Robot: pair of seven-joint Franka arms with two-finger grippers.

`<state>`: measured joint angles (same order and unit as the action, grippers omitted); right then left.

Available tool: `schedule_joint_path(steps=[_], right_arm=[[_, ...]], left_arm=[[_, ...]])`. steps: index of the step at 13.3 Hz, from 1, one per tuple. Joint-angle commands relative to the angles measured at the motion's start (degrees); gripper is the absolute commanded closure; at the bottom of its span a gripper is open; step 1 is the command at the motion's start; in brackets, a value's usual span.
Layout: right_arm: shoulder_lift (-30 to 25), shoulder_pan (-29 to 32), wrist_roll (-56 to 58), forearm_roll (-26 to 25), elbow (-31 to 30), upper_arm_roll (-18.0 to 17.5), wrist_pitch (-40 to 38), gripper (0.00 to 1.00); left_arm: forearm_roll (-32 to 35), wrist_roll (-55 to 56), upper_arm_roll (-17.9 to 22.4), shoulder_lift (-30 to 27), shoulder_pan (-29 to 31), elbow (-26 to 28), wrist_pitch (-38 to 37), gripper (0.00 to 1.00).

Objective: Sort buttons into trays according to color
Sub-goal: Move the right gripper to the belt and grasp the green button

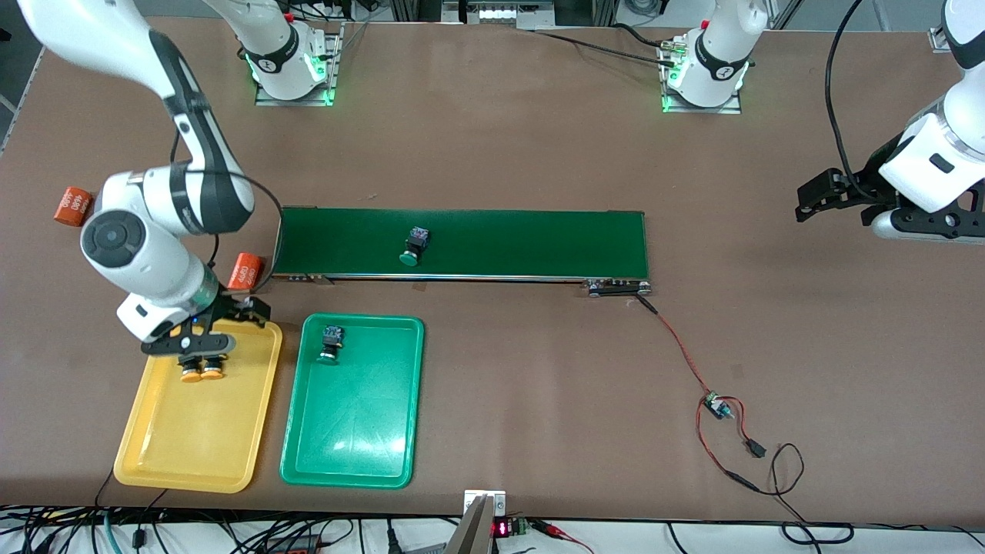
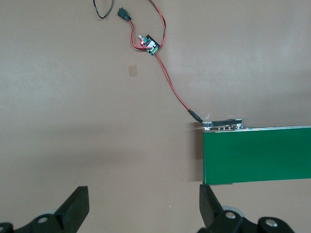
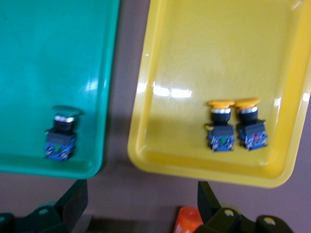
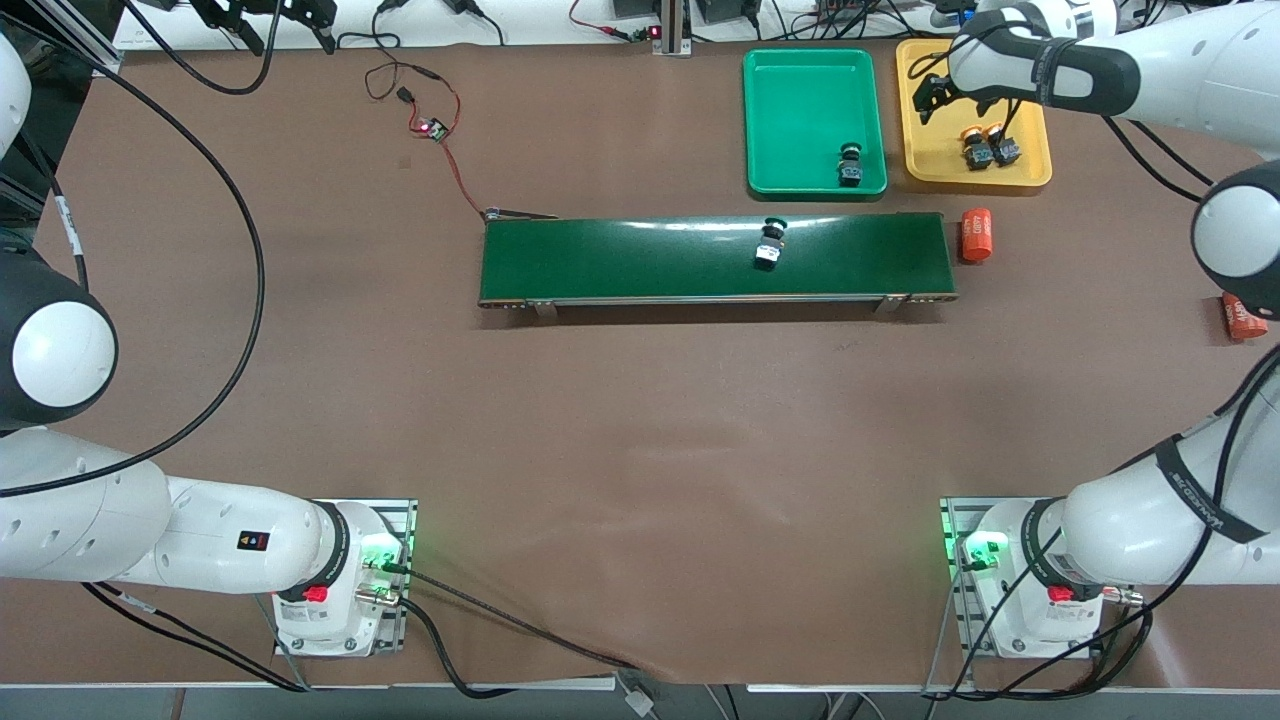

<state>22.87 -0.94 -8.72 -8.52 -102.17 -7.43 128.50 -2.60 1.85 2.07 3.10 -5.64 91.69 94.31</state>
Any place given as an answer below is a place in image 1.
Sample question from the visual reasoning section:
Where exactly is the thin black looped cable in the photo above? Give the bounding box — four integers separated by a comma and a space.
723, 442, 855, 546

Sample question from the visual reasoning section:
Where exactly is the tangled black cable bundle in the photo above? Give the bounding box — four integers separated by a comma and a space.
0, 504, 462, 554

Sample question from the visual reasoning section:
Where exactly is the red black conveyor wire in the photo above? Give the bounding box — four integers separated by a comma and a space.
637, 295, 716, 397

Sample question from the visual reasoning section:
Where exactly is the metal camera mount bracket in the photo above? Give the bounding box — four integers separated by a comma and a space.
445, 489, 507, 554

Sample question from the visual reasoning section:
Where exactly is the aluminium frame with white box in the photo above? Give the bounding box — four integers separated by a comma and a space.
389, 0, 616, 32

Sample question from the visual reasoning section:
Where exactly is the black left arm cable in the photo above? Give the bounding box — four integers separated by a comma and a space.
825, 0, 886, 201

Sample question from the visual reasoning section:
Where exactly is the red clip lead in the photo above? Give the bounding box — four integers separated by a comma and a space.
531, 519, 597, 554

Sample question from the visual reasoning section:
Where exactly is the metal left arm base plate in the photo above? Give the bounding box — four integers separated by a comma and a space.
660, 37, 743, 115

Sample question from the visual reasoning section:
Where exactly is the orange 4680 cylinder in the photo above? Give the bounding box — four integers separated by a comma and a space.
227, 252, 266, 293
54, 187, 94, 228

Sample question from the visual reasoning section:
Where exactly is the red wire with black plug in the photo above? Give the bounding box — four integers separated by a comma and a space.
696, 396, 768, 482

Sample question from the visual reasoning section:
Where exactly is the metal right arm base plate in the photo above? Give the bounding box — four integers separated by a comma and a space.
254, 22, 345, 107

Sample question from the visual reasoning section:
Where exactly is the black cable to arm base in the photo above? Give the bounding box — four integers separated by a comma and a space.
535, 23, 682, 68

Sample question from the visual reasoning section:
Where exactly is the yellow plastic tray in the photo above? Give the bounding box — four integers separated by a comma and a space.
113, 313, 283, 494

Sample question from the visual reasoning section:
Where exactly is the green conveyor belt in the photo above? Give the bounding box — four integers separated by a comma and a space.
269, 206, 653, 299

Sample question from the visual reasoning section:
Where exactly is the green plastic tray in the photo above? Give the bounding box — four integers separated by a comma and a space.
279, 312, 426, 489

